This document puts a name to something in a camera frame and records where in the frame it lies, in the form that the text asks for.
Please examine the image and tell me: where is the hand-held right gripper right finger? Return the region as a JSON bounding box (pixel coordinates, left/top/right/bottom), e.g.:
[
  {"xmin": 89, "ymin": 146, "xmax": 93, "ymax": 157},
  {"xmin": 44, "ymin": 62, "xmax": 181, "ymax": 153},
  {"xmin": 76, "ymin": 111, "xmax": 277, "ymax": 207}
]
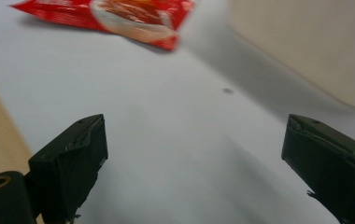
[{"xmin": 280, "ymin": 113, "xmax": 355, "ymax": 224}]

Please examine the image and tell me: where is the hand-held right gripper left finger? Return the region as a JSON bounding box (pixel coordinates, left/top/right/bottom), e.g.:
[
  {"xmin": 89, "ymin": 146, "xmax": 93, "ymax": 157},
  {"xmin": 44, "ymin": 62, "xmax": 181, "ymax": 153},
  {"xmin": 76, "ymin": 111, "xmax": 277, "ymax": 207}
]
[{"xmin": 28, "ymin": 113, "xmax": 109, "ymax": 224}]

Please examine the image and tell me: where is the red snack packet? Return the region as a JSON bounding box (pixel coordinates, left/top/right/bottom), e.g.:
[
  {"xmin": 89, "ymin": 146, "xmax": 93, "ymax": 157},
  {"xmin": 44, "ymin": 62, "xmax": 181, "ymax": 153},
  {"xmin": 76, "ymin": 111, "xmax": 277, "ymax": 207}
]
[{"xmin": 10, "ymin": 0, "xmax": 196, "ymax": 51}]

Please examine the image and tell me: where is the beige box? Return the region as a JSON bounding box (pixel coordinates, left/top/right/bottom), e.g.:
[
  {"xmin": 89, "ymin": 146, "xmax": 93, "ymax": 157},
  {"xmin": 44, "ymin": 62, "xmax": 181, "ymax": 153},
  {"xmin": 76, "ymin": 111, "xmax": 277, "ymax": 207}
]
[{"xmin": 228, "ymin": 0, "xmax": 355, "ymax": 111}]

